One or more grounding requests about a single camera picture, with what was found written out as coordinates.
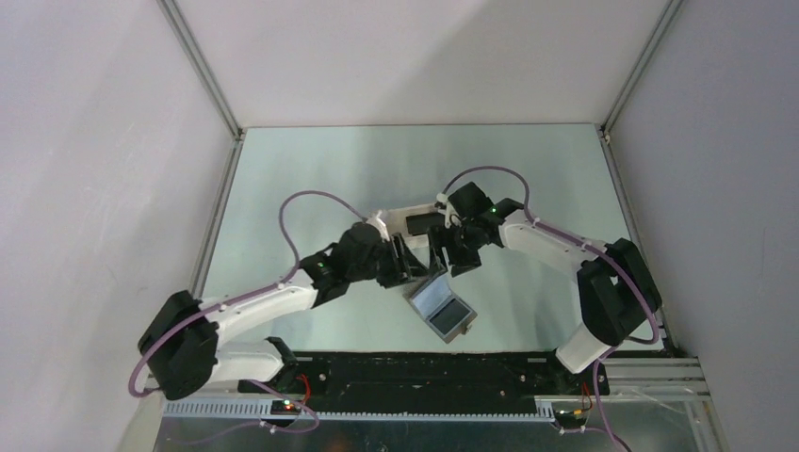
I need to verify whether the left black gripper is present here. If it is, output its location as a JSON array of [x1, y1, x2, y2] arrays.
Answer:
[[348, 232, 430, 288]]

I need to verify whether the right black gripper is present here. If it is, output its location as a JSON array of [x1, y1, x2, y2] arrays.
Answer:
[[428, 220, 483, 280]]

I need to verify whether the white plastic tray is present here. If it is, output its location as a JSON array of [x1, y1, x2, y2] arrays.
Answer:
[[367, 203, 444, 250]]

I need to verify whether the black credit card stack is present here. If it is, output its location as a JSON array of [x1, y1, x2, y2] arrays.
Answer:
[[405, 212, 445, 236]]

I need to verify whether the single black credit card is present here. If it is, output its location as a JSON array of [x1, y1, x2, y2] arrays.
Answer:
[[430, 299, 470, 335]]

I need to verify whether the silver metal card holder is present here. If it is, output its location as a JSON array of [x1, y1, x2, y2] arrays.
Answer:
[[403, 270, 478, 344]]

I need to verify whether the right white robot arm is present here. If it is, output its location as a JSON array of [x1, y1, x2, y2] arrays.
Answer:
[[434, 183, 661, 394]]

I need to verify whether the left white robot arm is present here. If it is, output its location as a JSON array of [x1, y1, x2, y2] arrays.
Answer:
[[136, 223, 429, 400]]

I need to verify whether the left small circuit board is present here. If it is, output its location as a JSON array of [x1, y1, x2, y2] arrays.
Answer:
[[269, 400, 302, 416]]

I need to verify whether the small circuit board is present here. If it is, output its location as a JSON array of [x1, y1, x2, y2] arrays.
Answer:
[[269, 400, 302, 416], [555, 409, 591, 423]]

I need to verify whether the right small circuit board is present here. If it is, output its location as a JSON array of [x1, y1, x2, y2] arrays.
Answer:
[[555, 409, 591, 423]]

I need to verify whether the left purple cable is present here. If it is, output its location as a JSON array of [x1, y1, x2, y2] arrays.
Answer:
[[128, 189, 369, 434]]

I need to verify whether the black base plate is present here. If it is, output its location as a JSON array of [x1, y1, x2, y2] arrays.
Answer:
[[272, 351, 610, 414]]

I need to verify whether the right aluminium frame post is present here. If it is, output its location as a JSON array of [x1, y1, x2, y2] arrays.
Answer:
[[599, 0, 685, 143]]

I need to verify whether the aluminium frame post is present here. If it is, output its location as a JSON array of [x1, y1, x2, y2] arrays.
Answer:
[[599, 0, 685, 143], [156, 0, 243, 139]]

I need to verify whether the white slotted cable duct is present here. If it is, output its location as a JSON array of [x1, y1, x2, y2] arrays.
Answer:
[[162, 397, 555, 423]]

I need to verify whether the left aluminium frame post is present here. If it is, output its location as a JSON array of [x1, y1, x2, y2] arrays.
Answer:
[[156, 0, 243, 139]]

